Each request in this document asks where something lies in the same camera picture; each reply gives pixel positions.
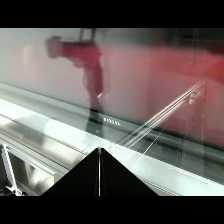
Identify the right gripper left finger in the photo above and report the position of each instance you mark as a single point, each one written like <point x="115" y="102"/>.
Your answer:
<point x="81" y="178"/>

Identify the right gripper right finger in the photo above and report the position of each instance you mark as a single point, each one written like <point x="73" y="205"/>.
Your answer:
<point x="120" y="180"/>

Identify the silver frame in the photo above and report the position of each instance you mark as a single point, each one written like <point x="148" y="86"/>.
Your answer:
<point x="36" y="146"/>

